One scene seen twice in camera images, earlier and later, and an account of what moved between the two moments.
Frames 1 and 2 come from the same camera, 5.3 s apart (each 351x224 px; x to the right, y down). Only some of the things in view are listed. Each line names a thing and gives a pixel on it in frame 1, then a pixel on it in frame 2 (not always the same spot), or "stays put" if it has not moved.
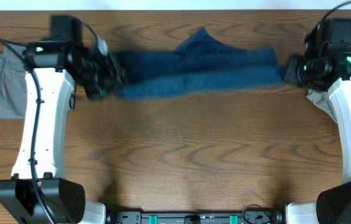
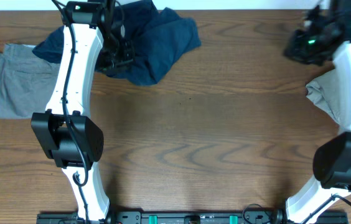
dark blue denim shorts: [203, 61] → [159, 36]
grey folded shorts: [8, 92] stays put
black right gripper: [296, 65] → [292, 48]
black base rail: [271, 216] stays put
